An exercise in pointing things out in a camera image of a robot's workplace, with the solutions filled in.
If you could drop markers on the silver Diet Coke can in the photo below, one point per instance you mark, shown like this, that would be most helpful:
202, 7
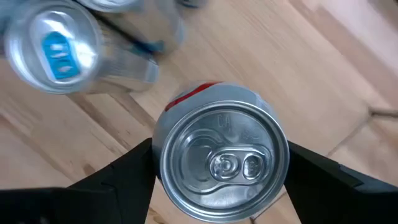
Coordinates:
224, 161

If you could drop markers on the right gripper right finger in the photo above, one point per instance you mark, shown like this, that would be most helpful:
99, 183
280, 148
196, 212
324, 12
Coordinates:
342, 202

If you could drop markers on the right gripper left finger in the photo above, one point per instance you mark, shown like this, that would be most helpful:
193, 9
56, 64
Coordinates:
77, 205

